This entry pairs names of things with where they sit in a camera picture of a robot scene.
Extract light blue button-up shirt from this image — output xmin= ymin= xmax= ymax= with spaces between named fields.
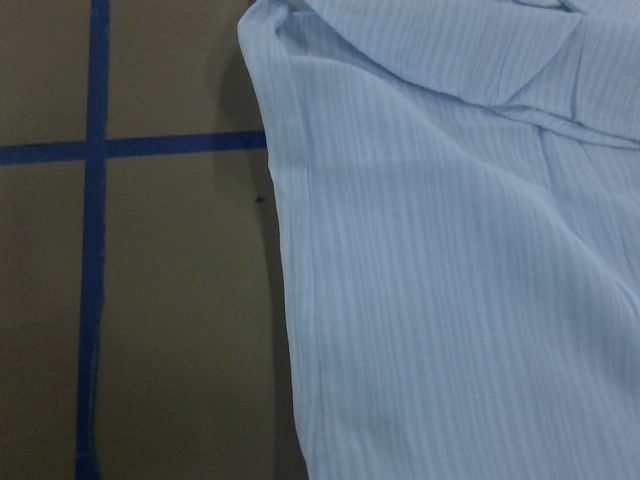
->
xmin=238 ymin=1 xmax=639 ymax=479

